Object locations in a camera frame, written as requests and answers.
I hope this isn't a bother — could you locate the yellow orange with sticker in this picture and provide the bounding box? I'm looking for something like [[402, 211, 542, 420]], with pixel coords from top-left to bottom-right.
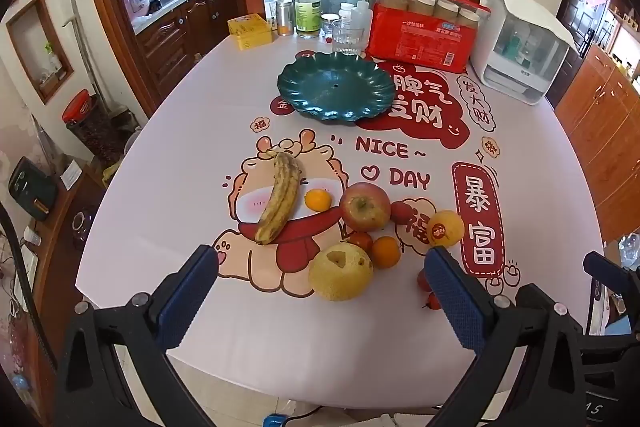
[[426, 210, 466, 249]]

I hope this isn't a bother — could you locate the clear glass cup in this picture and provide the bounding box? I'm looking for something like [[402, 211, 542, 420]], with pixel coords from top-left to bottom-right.
[[331, 19, 363, 55]]

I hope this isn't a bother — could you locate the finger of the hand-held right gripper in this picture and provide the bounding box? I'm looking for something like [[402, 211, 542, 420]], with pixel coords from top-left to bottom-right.
[[582, 251, 640, 308]]

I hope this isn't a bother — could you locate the black device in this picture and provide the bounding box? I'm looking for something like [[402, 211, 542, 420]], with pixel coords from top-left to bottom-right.
[[7, 156, 58, 222]]

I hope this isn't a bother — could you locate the round orange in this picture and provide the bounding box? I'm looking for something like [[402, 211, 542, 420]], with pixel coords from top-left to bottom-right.
[[370, 236, 402, 269]]

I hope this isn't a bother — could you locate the glass bottle with green label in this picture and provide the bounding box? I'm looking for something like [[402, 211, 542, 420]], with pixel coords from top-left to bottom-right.
[[294, 0, 322, 40]]

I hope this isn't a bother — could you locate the red box with jars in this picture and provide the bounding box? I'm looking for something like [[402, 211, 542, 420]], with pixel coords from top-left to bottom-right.
[[367, 2, 473, 74]]

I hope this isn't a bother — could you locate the small mandarin orange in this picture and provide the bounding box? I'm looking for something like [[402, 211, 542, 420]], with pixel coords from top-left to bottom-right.
[[304, 188, 333, 212]]

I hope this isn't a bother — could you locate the mop handle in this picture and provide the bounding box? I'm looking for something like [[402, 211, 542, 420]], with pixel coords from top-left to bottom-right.
[[66, 0, 113, 118]]

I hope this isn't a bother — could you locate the dark bin with red lid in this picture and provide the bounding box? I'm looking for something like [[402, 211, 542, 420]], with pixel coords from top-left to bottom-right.
[[62, 89, 126, 165]]

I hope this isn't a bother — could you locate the yellow tin box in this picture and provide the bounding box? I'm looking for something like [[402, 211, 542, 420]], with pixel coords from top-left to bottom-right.
[[227, 14, 273, 52]]

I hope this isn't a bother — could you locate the spotted ripe banana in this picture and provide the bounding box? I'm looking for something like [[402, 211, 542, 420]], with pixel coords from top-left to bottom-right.
[[255, 150, 301, 245]]

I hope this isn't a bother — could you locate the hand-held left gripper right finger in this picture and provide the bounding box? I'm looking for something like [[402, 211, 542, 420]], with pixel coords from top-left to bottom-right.
[[424, 247, 588, 427]]

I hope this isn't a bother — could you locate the dark green scalloped plate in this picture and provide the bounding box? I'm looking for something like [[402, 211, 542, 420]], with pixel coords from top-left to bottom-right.
[[277, 53, 397, 126]]

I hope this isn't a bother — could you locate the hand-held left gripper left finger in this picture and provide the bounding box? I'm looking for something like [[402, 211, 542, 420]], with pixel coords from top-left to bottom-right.
[[52, 244, 221, 427]]

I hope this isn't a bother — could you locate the white storage cabinet box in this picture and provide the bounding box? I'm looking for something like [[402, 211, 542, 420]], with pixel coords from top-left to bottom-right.
[[470, 0, 576, 106]]

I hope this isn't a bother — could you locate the squeeze bottle with nozzle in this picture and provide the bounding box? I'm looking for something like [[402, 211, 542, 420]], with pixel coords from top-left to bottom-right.
[[352, 0, 373, 32]]

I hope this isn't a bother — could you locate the wooden side cabinet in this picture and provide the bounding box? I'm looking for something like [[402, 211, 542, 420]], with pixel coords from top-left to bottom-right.
[[555, 44, 640, 243]]

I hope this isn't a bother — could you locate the yellow pear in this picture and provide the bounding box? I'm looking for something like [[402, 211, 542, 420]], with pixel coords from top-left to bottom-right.
[[308, 243, 375, 302]]

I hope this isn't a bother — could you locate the red apple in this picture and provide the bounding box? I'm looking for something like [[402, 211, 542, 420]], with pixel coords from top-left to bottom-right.
[[339, 182, 392, 232]]

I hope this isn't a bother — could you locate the wooden kitchen cabinet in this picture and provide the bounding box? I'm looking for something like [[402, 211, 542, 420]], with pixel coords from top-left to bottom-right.
[[132, 0, 246, 102]]

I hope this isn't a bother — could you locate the silver metal can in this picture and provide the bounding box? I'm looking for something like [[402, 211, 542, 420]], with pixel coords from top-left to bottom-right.
[[276, 0, 294, 36]]

